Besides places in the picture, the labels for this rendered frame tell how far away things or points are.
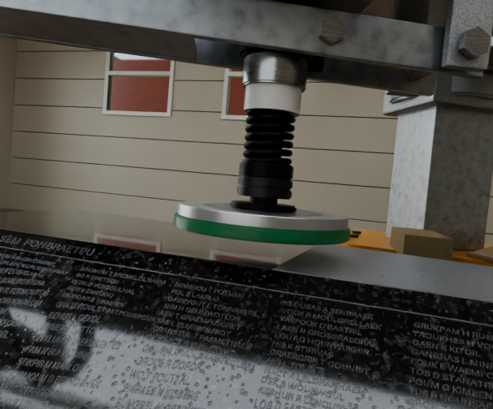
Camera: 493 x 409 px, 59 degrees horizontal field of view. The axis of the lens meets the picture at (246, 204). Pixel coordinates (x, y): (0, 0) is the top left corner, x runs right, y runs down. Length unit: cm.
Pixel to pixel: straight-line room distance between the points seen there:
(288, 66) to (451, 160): 80
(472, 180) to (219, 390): 102
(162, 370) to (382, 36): 42
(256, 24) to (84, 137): 802
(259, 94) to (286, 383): 32
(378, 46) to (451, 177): 77
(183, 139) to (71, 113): 231
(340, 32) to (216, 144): 670
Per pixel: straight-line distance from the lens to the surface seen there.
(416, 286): 48
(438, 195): 125
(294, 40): 52
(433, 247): 102
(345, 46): 53
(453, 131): 127
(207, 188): 720
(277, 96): 53
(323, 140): 674
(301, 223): 46
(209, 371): 43
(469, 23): 57
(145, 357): 45
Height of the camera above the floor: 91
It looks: 3 degrees down
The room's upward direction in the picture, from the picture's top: 5 degrees clockwise
